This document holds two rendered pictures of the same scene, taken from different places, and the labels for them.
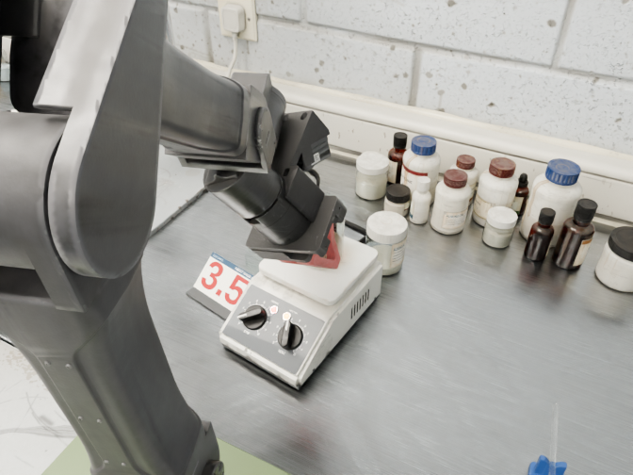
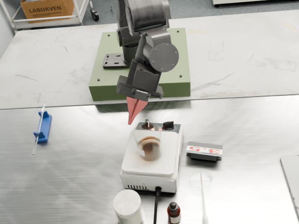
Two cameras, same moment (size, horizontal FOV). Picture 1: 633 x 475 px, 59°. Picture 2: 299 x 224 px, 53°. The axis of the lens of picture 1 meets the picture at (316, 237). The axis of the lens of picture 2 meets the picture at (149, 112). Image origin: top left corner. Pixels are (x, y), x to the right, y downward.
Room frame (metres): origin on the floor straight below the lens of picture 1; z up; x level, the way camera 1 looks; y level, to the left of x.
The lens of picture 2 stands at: (0.95, -0.13, 1.56)
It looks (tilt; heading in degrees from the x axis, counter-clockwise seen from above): 47 degrees down; 160
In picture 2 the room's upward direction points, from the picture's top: 8 degrees counter-clockwise
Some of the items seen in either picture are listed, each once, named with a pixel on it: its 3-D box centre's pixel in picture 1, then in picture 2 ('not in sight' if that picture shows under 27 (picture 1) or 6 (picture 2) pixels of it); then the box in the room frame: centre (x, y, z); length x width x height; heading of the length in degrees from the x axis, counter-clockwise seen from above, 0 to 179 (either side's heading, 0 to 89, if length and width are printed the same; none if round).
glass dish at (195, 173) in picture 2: (263, 259); (200, 179); (0.64, 0.08, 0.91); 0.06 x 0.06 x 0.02
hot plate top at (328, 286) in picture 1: (318, 260); (150, 151); (0.55, 0.00, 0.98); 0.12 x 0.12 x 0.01; 55
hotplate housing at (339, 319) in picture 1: (308, 295); (154, 153); (0.53, 0.01, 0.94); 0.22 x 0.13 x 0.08; 145
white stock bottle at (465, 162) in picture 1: (462, 180); not in sight; (0.81, -0.25, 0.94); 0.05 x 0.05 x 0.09
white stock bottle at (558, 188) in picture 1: (552, 202); not in sight; (0.71, -0.37, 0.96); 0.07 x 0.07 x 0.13
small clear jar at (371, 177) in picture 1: (371, 176); not in sight; (0.84, -0.10, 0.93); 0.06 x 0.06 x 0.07
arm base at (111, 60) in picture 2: not in sight; (132, 51); (0.19, 0.11, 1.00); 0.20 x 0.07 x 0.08; 61
